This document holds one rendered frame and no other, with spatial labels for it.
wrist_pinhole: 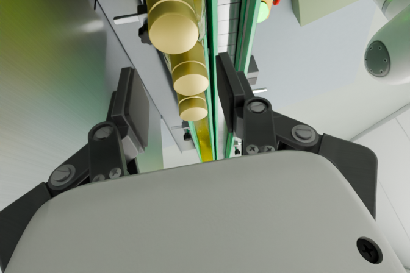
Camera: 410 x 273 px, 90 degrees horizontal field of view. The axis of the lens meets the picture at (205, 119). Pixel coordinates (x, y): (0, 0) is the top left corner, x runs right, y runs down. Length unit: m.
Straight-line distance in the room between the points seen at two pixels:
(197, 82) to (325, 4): 0.55
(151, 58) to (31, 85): 0.39
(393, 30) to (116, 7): 0.46
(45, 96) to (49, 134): 0.03
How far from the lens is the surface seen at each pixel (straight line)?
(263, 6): 0.57
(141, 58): 0.57
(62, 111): 0.23
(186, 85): 0.19
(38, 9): 0.25
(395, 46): 0.40
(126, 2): 0.48
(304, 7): 0.67
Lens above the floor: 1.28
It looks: 26 degrees down
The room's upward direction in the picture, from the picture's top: 170 degrees clockwise
